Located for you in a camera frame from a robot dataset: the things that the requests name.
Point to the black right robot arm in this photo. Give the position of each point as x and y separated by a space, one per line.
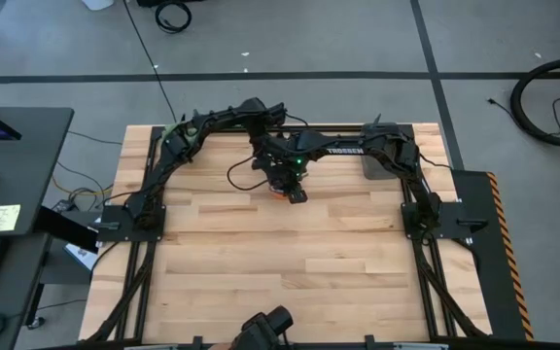
345 150

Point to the yellow sticky note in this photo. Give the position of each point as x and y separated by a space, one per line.
3 219

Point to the black curved bracket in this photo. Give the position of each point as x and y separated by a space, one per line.
377 119
196 115

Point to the grey plastic basket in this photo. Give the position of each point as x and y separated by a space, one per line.
372 170

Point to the white paper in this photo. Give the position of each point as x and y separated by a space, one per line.
80 255

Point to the black handheld device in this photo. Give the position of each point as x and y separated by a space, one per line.
263 330

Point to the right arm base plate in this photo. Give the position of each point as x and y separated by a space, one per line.
455 228

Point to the black panel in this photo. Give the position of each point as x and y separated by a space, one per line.
66 228

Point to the green plant in white pot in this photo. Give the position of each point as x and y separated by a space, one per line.
169 130

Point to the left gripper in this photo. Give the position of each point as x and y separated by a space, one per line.
268 167

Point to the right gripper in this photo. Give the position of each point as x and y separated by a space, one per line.
295 185

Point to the black low desk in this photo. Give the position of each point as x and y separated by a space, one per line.
17 291

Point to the large black hoop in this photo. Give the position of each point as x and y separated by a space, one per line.
514 102

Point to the white trash bin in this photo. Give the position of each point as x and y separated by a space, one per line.
97 4

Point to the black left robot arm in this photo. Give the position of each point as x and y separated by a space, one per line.
173 146

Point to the black aluminium table frame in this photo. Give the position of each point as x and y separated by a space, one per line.
333 129

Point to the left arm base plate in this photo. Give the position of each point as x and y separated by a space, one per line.
115 233

